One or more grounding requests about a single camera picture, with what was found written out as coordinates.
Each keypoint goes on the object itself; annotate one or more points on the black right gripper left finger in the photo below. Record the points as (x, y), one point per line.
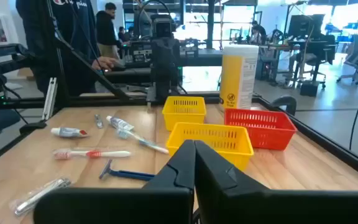
(154, 205)

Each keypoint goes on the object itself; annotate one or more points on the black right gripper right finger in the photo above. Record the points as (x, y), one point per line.
(244, 205)

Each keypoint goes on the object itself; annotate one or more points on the blue disposable razor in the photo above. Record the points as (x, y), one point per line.
(126, 174)

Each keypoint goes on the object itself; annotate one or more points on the blue white toothbrush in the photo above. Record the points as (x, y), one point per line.
(145, 143)

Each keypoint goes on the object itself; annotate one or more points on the red white toothbrush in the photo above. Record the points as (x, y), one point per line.
(104, 154)

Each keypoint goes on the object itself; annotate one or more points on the small white toothpaste tube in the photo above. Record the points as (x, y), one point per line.
(120, 123)
(68, 132)

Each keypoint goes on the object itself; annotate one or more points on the silver nail clipper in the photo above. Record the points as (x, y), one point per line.
(39, 196)
(98, 121)

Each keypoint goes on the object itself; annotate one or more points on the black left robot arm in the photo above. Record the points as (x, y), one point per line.
(165, 68)

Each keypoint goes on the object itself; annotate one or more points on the person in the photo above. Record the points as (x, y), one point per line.
(258, 31)
(106, 28)
(122, 32)
(73, 25)

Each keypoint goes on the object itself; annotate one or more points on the black desk panel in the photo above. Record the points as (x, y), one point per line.
(197, 57)

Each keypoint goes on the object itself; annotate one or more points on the black building pillar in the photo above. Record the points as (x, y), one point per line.
(210, 25)

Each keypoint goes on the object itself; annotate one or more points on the person's hand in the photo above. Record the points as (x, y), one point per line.
(104, 63)

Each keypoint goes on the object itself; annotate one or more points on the yellow plastic basket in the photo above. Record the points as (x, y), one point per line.
(183, 115)
(216, 137)

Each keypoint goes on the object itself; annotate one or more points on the red plastic basket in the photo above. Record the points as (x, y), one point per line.
(259, 130)

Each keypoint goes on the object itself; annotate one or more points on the black support pole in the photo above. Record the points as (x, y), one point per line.
(85, 63)

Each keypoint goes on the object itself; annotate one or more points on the yellow wipes canister white lid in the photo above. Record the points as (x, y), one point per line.
(235, 77)

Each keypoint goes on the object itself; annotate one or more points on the black box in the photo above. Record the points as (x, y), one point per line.
(309, 89)

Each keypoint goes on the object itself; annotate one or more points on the black computer monitor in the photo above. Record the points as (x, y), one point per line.
(303, 26)

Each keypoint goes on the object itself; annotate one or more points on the black office chair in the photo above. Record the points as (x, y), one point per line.
(315, 49)

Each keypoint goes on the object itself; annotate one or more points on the grey office chair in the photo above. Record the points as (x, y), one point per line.
(356, 49)

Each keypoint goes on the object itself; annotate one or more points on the silver metal bracket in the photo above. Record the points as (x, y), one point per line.
(50, 99)

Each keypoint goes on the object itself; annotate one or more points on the black aluminium table frame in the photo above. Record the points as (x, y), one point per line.
(26, 102)

